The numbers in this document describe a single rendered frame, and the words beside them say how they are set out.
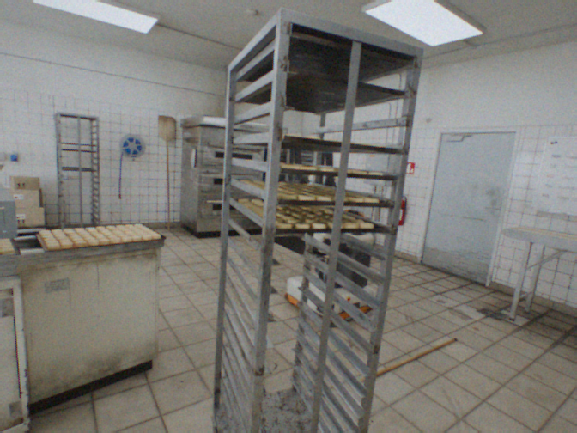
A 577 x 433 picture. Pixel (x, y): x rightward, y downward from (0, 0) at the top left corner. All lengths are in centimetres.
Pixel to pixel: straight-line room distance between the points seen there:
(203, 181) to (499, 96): 440
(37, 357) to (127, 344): 45
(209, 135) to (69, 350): 407
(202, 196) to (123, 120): 183
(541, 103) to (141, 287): 459
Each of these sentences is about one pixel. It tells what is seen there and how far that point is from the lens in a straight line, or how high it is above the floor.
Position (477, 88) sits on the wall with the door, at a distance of 530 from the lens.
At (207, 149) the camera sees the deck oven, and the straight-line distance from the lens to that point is 554.
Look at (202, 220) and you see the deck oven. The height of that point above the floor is 32.
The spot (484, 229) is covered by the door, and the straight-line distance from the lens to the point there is 507.
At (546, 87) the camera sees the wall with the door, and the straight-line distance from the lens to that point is 498.
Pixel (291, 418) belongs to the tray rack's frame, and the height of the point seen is 15.
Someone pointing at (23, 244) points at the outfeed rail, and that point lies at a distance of 230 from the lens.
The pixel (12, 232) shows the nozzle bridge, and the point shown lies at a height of 105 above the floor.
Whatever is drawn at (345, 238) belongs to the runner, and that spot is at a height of 114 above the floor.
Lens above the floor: 144
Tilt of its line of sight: 10 degrees down
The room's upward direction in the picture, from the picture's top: 5 degrees clockwise
